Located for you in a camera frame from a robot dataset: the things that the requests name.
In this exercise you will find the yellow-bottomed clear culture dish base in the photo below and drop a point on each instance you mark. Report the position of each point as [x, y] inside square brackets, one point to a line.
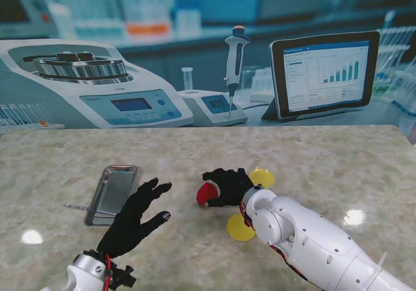
[263, 177]

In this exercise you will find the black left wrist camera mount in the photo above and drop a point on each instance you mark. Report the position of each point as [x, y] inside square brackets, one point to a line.
[125, 276]

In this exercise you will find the printed laboratory scene backdrop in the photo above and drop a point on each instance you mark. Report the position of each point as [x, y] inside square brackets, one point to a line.
[208, 76]

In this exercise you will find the yellow-topped clear culture dish lid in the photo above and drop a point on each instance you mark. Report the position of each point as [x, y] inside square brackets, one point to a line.
[237, 229]

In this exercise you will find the rectangular stainless steel tray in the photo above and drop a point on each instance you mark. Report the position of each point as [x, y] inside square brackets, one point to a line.
[110, 190]

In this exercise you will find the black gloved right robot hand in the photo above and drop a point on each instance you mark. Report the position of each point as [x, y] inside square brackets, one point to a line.
[232, 187]

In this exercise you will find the red round filter paper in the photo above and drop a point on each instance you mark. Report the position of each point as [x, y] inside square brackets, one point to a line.
[206, 194]

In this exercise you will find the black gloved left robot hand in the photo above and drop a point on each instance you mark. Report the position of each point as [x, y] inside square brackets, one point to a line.
[126, 226]

